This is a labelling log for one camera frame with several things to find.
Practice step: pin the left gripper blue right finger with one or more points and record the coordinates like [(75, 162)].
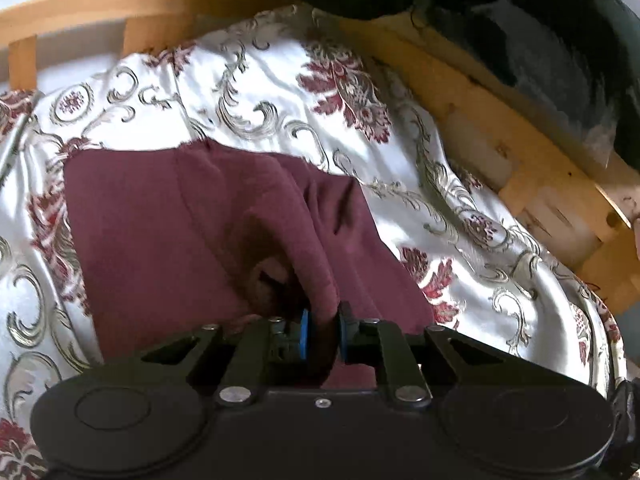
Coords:
[(384, 347)]

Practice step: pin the white floral bedspread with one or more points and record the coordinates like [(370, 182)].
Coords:
[(525, 363)]

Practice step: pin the black garment pile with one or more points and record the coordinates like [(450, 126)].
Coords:
[(577, 58)]

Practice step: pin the maroon small shirt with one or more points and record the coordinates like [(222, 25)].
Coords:
[(171, 240)]

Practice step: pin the wooden bed frame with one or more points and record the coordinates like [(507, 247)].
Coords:
[(582, 211)]

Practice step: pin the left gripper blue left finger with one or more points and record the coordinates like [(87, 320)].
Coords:
[(267, 354)]

